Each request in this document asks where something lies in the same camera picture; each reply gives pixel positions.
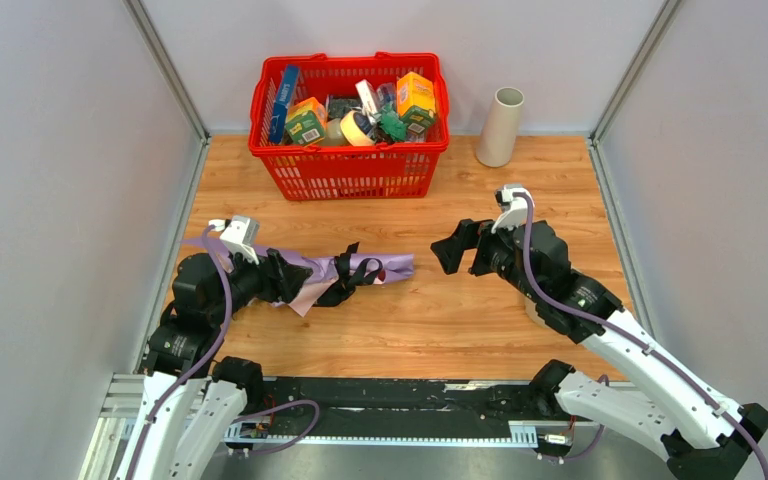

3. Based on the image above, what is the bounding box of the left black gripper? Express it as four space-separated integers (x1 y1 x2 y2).
208 242 314 323

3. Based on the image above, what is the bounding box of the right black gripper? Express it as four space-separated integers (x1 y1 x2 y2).
430 212 542 304

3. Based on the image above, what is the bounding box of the purple pink wrapping paper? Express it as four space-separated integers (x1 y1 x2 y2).
166 237 415 325

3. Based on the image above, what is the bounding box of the black printed ribbon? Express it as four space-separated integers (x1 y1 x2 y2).
314 242 383 307

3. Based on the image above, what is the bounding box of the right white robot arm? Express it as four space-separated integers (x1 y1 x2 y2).
431 219 768 479

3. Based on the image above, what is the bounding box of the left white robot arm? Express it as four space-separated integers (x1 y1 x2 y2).
115 249 312 479

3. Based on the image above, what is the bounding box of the beige cylindrical vase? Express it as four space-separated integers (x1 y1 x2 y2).
475 87 524 168

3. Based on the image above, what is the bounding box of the red plastic shopping basket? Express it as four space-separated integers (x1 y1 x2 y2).
248 52 450 201

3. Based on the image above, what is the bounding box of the green plastic item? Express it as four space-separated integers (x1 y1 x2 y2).
377 109 407 144

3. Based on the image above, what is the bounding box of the blue box in basket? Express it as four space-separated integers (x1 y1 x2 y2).
268 64 300 144

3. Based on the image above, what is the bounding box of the orange green box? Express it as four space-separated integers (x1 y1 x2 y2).
396 72 438 135

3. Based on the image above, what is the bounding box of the green yellow box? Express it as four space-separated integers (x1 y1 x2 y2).
285 97 327 146

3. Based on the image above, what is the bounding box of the masking tape roll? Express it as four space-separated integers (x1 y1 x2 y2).
340 110 375 147

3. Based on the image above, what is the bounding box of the white packet in basket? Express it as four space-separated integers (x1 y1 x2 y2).
355 80 380 118

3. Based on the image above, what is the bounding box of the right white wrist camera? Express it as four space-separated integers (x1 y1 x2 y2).
491 183 532 234

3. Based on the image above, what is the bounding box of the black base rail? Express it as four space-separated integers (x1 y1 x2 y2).
225 377 584 449

